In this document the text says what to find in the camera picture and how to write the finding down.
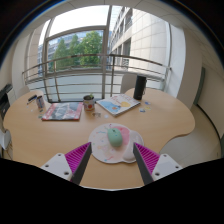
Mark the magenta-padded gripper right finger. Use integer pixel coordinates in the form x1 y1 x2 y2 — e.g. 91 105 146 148
132 142 184 186

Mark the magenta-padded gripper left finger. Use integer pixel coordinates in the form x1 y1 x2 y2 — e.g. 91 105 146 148
40 141 93 186

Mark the mint green computer mouse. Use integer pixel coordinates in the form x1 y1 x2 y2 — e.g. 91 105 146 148
106 127 124 148

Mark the pastel cartoon mouse pad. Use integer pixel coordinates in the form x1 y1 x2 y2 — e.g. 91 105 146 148
88 122 145 165

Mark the red cover magazine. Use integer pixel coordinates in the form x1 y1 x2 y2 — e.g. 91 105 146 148
41 101 84 122

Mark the white chair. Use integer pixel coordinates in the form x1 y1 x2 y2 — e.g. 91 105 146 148
120 73 138 94
0 128 13 151

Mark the blue and yellow picture book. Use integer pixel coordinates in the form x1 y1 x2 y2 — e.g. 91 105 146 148
95 93 142 117

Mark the black cylindrical speaker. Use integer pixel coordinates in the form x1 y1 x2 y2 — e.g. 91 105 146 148
132 75 148 101

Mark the black and white printer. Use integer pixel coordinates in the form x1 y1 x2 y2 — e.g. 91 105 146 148
0 83 14 116

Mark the metal balcony railing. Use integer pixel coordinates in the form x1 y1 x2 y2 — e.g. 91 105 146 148
22 53 173 103

